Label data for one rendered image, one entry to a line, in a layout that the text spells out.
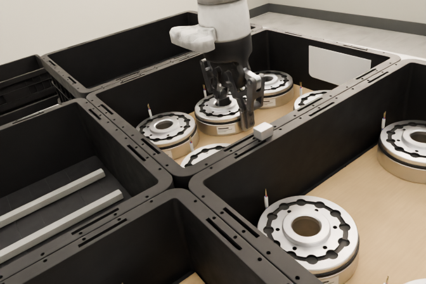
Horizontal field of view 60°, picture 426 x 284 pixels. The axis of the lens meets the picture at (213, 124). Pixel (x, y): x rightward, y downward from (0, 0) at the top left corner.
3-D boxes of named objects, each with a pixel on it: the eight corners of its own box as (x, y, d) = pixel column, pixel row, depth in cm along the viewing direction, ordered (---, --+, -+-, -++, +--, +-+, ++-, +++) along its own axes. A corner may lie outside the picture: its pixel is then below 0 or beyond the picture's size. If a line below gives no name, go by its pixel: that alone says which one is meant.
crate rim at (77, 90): (190, 18, 100) (189, 9, 99) (267, 37, 78) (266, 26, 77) (42, 66, 82) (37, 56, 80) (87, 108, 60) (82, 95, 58)
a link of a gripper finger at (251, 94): (246, 77, 53) (242, 108, 57) (255, 84, 52) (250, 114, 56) (260, 71, 54) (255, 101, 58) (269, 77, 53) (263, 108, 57)
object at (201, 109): (228, 89, 70) (227, 86, 70) (264, 106, 63) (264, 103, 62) (184, 109, 66) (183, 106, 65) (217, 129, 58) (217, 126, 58)
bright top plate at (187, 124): (177, 108, 66) (177, 105, 66) (206, 129, 59) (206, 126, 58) (125, 130, 62) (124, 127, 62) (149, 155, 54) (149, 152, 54)
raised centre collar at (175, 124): (170, 116, 63) (170, 113, 63) (184, 127, 59) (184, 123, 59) (144, 127, 61) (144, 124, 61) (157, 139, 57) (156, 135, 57)
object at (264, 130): (265, 130, 42) (264, 121, 42) (273, 134, 41) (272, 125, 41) (253, 136, 42) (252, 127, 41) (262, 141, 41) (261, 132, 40)
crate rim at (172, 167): (267, 37, 78) (266, 26, 77) (404, 71, 56) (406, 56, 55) (87, 108, 60) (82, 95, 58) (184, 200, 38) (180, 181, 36)
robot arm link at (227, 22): (168, 43, 55) (159, 0, 52) (226, 23, 60) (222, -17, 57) (201, 56, 48) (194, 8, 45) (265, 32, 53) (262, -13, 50)
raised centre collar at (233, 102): (225, 96, 67) (225, 92, 67) (243, 104, 63) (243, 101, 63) (203, 106, 65) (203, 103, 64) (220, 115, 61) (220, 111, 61)
